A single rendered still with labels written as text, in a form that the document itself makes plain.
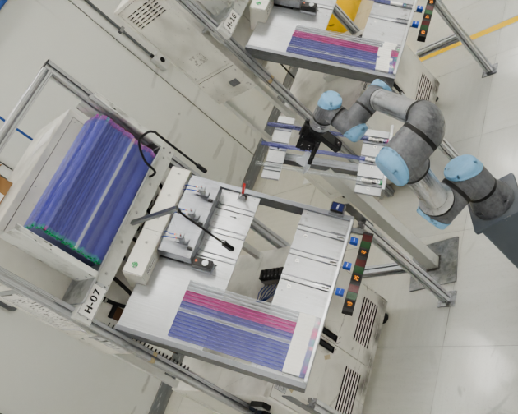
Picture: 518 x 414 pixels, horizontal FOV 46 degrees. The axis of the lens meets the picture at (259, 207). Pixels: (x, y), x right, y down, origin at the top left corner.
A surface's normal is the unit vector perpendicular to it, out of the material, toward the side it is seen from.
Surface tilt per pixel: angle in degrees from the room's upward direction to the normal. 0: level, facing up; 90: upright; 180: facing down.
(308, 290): 44
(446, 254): 0
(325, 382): 90
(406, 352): 0
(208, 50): 90
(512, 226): 90
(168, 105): 90
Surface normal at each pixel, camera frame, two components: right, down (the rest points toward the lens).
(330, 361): 0.65, -0.18
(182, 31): -0.31, 0.82
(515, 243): -0.06, 0.70
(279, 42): -0.04, -0.51
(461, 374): -0.69, -0.54
